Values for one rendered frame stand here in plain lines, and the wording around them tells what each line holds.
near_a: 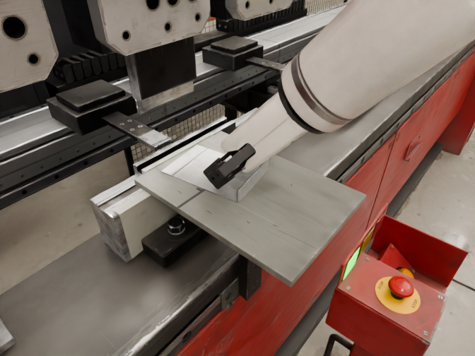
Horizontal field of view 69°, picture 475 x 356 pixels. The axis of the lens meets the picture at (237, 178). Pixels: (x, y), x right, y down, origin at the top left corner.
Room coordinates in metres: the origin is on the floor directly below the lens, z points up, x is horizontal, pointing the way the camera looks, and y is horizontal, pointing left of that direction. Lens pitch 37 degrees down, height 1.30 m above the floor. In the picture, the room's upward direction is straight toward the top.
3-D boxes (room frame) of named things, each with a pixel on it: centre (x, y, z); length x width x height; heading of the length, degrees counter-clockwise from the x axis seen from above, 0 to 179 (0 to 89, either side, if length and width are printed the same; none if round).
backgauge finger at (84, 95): (0.56, 0.22, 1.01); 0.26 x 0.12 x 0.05; 50
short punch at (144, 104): (0.47, 0.10, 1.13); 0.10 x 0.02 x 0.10; 140
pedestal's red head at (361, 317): (0.39, -0.29, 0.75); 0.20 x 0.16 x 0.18; 141
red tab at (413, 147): (1.14, -0.69, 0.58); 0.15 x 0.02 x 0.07; 140
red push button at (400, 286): (0.35, -0.27, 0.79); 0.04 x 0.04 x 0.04
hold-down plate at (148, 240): (0.46, 0.03, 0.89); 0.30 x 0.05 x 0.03; 140
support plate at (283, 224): (0.37, -0.01, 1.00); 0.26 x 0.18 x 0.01; 50
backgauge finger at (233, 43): (0.87, -0.05, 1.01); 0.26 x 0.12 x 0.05; 50
